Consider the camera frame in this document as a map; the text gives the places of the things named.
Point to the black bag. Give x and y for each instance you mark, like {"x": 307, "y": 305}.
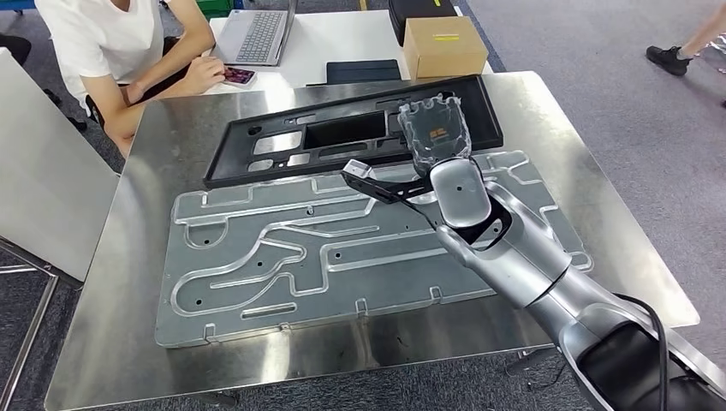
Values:
{"x": 14, "y": 51}

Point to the stainless steel workbench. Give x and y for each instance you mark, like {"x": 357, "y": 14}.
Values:
{"x": 113, "y": 340}

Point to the cardboard box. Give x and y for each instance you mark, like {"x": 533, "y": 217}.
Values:
{"x": 445, "y": 51}

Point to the grey moulded panel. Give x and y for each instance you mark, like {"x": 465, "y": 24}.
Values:
{"x": 368, "y": 283}

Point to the grey laptop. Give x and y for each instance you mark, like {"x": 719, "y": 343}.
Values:
{"x": 255, "y": 37}

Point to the chrome chair base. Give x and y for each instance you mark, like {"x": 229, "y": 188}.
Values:
{"x": 714, "y": 54}

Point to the green crate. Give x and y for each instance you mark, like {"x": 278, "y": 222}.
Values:
{"x": 213, "y": 7}

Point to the smartphone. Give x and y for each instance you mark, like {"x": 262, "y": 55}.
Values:
{"x": 239, "y": 76}

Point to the person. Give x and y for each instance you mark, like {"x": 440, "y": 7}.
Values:
{"x": 96, "y": 34}

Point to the person's right hand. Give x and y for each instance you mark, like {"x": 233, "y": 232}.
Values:
{"x": 204, "y": 74}

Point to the person's left forearm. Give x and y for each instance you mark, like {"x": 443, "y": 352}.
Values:
{"x": 176, "y": 61}

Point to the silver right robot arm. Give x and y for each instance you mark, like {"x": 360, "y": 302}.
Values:
{"x": 522, "y": 261}

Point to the person's right forearm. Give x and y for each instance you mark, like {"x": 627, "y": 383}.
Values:
{"x": 122, "y": 130}

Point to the dark flat tablet case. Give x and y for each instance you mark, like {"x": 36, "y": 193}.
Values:
{"x": 363, "y": 72}

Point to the white table with steel legs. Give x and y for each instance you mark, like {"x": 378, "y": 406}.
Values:
{"x": 51, "y": 170}

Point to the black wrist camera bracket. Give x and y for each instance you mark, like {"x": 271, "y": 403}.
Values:
{"x": 385, "y": 190}

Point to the black case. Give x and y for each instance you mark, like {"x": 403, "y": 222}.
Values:
{"x": 420, "y": 11}

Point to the black plastic plate holder part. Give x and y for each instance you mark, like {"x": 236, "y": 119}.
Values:
{"x": 227, "y": 164}

